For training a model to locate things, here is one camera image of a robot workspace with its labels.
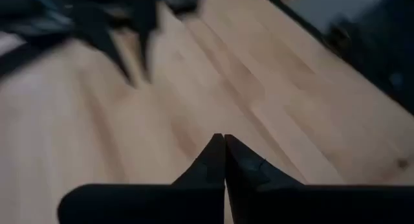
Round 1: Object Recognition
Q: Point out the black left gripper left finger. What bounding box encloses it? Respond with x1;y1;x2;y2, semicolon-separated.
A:
58;133;226;224

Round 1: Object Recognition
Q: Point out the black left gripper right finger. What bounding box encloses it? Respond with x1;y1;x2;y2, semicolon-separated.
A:
225;135;414;224

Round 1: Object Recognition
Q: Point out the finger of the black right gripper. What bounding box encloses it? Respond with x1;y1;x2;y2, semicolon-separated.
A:
74;26;137;87
135;10;159;83

